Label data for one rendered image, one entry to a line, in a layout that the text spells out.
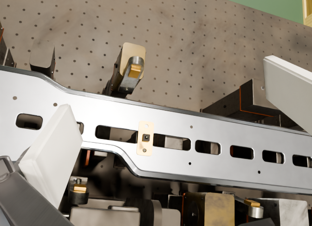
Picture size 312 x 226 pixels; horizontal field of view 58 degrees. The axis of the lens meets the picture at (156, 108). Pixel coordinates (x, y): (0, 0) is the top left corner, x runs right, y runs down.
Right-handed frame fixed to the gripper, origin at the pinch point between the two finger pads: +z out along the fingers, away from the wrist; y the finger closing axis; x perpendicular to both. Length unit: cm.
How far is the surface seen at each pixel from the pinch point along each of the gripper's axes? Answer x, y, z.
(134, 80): -11.1, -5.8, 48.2
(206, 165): -36, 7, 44
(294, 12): -37, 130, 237
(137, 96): -26, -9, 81
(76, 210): -20.2, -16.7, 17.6
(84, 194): -23.4, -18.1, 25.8
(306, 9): -37, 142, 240
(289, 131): -39, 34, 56
